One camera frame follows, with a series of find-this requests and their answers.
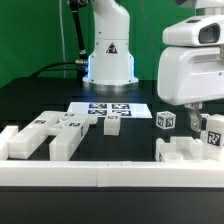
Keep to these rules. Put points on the white marker sheet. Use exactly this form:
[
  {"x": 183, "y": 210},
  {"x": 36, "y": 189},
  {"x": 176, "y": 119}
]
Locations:
[{"x": 127, "y": 110}]

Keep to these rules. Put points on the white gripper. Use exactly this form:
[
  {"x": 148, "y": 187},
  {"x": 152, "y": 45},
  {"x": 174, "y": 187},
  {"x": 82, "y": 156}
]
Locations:
[{"x": 191, "y": 76}]

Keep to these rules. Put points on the white chair back part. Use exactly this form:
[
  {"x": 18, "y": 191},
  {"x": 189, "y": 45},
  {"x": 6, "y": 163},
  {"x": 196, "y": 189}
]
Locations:
[{"x": 68, "y": 130}]

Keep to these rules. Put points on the white chair seat part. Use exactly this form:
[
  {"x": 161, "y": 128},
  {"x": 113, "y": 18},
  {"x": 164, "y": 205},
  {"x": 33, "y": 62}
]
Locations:
[{"x": 180, "y": 149}]

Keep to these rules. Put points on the white U-shaped fence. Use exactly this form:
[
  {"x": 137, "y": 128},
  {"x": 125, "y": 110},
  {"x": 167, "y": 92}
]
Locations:
[{"x": 171, "y": 171}]

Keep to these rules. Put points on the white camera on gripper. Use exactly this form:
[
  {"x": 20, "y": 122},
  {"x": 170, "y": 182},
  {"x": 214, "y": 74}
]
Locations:
[{"x": 196, "y": 31}]

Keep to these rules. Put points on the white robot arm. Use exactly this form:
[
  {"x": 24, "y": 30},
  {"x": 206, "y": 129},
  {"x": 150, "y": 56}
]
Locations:
[{"x": 111, "y": 66}]

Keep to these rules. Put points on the white tagged cube nut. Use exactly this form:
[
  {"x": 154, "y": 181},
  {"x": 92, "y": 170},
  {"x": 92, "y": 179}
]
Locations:
[{"x": 165, "y": 120}]

